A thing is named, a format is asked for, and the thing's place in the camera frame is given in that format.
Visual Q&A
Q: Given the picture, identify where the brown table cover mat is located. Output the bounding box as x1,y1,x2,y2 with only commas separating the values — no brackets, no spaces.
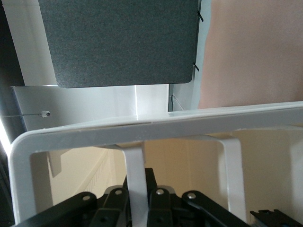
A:
197,0,303,110

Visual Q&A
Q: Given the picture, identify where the white drawer cabinet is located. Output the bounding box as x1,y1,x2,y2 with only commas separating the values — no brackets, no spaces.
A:
8,101,303,227

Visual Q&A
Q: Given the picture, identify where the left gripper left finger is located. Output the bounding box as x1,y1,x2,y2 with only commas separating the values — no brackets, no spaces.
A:
13,175,130,227

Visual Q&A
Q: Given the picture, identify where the dark grey felt panel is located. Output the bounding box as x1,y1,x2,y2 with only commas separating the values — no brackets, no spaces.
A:
38,0,200,89

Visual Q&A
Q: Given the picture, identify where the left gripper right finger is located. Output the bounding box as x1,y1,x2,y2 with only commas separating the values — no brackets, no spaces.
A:
144,167,251,227

